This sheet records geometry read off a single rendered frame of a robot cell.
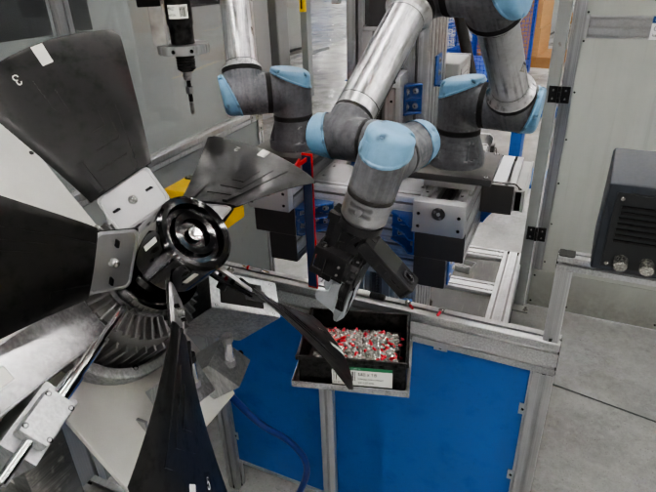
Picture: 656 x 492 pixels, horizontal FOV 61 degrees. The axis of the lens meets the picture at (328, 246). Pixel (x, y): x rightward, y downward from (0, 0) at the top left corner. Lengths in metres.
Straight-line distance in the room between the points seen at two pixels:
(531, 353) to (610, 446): 1.10
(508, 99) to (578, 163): 1.20
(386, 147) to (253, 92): 0.90
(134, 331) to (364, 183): 0.40
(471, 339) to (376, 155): 0.57
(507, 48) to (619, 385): 1.65
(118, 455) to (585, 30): 2.12
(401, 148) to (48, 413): 0.56
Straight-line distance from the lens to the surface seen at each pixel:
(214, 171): 1.03
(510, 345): 1.23
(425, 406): 1.43
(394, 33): 1.08
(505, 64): 1.30
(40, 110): 0.91
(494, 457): 1.48
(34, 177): 1.09
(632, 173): 1.02
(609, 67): 2.47
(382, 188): 0.81
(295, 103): 1.65
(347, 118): 0.95
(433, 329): 1.25
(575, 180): 2.59
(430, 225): 1.46
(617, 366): 2.66
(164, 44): 0.82
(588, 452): 2.25
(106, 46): 0.95
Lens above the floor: 1.57
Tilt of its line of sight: 28 degrees down
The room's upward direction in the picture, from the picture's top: 2 degrees counter-clockwise
